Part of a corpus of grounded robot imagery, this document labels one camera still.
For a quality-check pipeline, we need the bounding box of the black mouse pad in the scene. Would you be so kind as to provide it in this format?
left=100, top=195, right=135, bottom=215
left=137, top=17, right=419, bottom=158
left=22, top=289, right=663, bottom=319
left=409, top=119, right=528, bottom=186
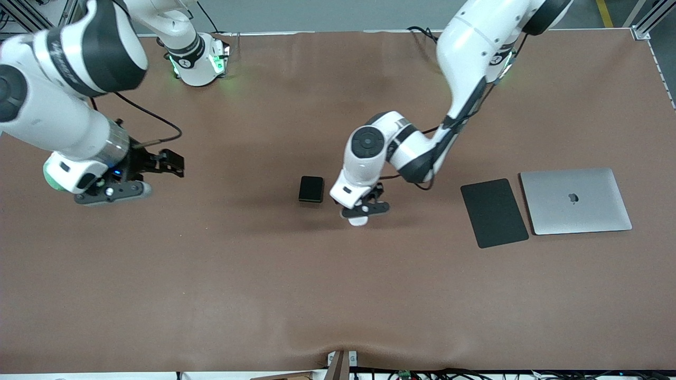
left=460, top=178, right=530, bottom=250

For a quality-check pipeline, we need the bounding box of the black smartphone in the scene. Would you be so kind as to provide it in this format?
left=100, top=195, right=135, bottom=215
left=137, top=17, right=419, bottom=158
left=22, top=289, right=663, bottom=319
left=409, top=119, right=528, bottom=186
left=298, top=175, right=324, bottom=204

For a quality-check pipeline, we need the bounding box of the aluminium frame profile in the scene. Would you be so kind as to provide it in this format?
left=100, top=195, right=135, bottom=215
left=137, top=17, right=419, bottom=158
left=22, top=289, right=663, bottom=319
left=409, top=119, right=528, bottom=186
left=630, top=0, right=676, bottom=42
left=0, top=0, right=81, bottom=37

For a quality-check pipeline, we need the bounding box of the black base cable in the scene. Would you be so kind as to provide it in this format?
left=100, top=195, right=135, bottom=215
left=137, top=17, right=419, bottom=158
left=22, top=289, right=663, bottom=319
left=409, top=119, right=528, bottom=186
left=198, top=2, right=222, bottom=35
left=406, top=25, right=442, bottom=46

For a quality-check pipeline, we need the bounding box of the brown table cover mat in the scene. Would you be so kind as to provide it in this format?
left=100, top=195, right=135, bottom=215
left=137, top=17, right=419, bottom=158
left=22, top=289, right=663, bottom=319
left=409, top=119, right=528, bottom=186
left=0, top=29, right=676, bottom=373

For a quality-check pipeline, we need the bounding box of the table edge bracket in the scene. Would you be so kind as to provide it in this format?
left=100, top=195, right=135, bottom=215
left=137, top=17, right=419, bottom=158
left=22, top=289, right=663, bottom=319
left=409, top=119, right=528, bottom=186
left=326, top=349, right=359, bottom=380

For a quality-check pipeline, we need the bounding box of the black right base cable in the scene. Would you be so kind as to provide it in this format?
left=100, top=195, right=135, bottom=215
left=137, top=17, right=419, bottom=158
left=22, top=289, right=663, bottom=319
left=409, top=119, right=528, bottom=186
left=198, top=2, right=222, bottom=35

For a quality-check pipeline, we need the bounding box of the silver closed laptop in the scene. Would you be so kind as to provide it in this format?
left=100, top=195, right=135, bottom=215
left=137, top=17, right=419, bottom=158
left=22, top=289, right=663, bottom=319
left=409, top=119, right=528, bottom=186
left=519, top=167, right=633, bottom=236

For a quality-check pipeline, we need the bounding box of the black left base cable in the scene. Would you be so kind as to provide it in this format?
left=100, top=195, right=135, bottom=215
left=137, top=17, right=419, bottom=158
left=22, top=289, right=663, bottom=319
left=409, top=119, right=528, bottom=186
left=406, top=25, right=442, bottom=46

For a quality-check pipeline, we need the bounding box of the green dinosaur plush toy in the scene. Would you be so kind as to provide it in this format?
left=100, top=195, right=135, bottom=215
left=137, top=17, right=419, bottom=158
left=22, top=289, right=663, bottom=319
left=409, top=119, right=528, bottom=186
left=42, top=157, right=72, bottom=194

